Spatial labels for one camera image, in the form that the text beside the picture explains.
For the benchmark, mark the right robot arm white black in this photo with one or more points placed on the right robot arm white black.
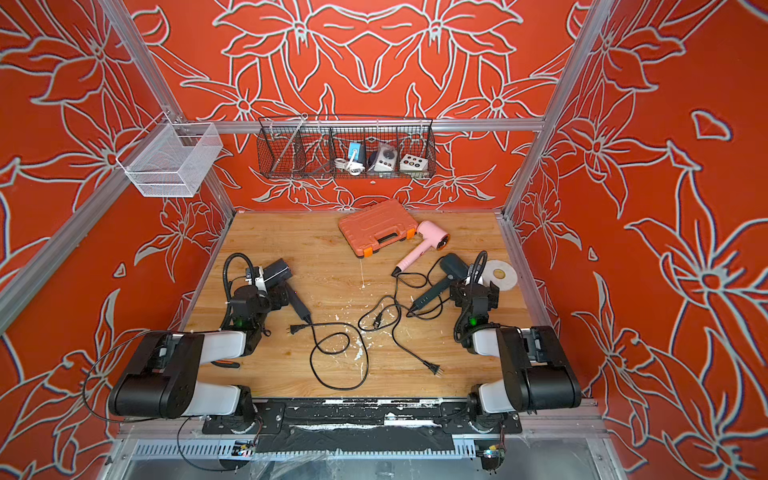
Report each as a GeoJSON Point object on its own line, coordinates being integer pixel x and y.
{"type": "Point", "coordinates": [536, 374]}

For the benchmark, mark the pink hair dryer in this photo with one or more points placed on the pink hair dryer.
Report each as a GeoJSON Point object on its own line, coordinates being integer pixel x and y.
{"type": "Point", "coordinates": [432, 237]}

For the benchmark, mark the orange plastic tool case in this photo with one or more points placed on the orange plastic tool case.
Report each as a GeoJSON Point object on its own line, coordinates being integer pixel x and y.
{"type": "Point", "coordinates": [372, 228]}

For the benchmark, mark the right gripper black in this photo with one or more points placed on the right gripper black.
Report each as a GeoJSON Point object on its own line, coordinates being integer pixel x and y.
{"type": "Point", "coordinates": [466, 288]}

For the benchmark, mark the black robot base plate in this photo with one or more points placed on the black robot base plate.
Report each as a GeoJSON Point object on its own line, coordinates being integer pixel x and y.
{"type": "Point", "coordinates": [365, 425]}

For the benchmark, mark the clear acrylic wall bin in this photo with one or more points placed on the clear acrylic wall bin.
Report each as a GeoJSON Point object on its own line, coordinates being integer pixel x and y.
{"type": "Point", "coordinates": [171, 160]}

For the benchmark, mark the orange handled pliers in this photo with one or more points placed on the orange handled pliers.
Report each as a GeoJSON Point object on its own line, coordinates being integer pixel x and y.
{"type": "Point", "coordinates": [227, 364]}

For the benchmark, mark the white tape roll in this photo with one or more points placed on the white tape roll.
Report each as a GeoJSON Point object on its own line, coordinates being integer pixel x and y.
{"type": "Point", "coordinates": [499, 273]}

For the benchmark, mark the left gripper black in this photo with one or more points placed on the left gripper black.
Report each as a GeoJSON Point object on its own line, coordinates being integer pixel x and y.
{"type": "Point", "coordinates": [282, 293]}

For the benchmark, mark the blue white small box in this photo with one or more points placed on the blue white small box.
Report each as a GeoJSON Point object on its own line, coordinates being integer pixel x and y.
{"type": "Point", "coordinates": [355, 155]}

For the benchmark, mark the white round adapter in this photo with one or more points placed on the white round adapter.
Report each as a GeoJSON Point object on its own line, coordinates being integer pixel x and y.
{"type": "Point", "coordinates": [386, 159]}

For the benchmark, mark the dark green hair dryer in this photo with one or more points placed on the dark green hair dryer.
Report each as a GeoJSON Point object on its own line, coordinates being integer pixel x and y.
{"type": "Point", "coordinates": [454, 269]}

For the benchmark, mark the white power strip cube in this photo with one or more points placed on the white power strip cube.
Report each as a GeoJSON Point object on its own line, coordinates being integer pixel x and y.
{"type": "Point", "coordinates": [413, 165]}

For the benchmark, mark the black hair dryer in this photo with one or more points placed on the black hair dryer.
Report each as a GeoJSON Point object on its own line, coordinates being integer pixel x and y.
{"type": "Point", "coordinates": [288, 288]}

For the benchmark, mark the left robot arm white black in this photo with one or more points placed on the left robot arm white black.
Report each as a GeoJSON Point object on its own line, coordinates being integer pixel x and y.
{"type": "Point", "coordinates": [161, 379]}

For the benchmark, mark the black wire wall basket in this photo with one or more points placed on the black wire wall basket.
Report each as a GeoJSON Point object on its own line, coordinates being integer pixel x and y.
{"type": "Point", "coordinates": [315, 147]}

